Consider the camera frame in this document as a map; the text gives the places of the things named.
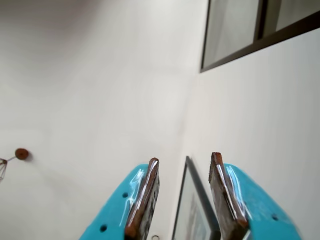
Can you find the dark framed window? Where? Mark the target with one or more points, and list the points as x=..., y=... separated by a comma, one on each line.
x=261, y=17

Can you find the grey framed picture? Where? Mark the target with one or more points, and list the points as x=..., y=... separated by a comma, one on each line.
x=195, y=212

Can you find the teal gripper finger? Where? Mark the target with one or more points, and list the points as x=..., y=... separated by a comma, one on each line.
x=250, y=205
x=120, y=200

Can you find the brown round lamp mount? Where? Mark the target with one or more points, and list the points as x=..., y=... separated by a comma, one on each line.
x=21, y=153

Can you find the small round wall fitting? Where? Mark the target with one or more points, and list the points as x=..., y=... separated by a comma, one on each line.
x=155, y=237

